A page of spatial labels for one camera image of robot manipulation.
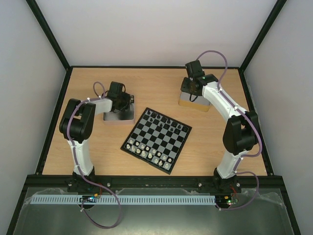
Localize silver tin with pieces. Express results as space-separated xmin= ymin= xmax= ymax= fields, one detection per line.
xmin=103 ymin=94 xmax=135 ymax=125

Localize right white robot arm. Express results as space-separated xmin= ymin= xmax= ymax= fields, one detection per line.
xmin=180 ymin=60 xmax=262 ymax=192

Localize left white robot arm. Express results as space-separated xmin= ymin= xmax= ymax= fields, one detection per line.
xmin=59 ymin=81 xmax=135 ymax=177

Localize black silver chess board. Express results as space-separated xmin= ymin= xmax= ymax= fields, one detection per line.
xmin=120 ymin=108 xmax=192 ymax=174

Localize empty gold silver tin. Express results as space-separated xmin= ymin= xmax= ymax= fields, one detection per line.
xmin=178 ymin=77 xmax=211 ymax=112

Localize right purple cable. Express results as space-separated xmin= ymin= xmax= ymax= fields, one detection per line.
xmin=196 ymin=50 xmax=264 ymax=212

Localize light blue cable duct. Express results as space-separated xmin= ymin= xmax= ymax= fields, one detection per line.
xmin=30 ymin=195 xmax=216 ymax=205

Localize black frame rail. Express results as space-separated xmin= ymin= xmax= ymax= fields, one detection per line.
xmin=24 ymin=174 xmax=284 ymax=194

